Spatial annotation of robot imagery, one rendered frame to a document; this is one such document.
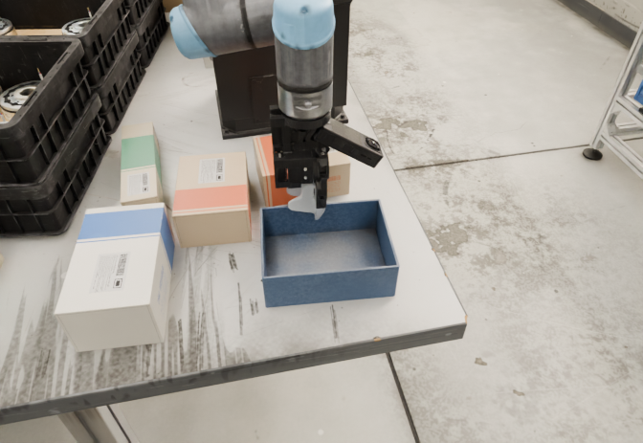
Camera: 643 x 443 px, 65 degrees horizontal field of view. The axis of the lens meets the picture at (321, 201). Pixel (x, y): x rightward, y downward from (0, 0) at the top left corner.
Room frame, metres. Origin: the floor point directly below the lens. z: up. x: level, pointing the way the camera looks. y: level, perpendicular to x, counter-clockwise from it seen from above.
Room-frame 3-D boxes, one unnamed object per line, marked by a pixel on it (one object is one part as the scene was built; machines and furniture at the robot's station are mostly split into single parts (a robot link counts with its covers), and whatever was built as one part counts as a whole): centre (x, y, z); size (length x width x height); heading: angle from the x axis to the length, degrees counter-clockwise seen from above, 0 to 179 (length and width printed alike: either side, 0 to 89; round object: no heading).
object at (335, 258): (0.55, -0.01, 0.74); 0.20 x 0.15 x 0.07; 96
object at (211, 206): (0.67, 0.19, 0.74); 0.16 x 0.12 x 0.07; 8
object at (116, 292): (0.49, 0.30, 0.75); 0.20 x 0.12 x 0.09; 8
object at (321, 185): (0.60, 0.00, 0.83); 0.05 x 0.02 x 0.09; 6
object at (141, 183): (0.76, 0.34, 0.73); 0.24 x 0.06 x 0.06; 16
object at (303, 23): (0.62, 0.02, 1.05); 0.09 x 0.08 x 0.11; 3
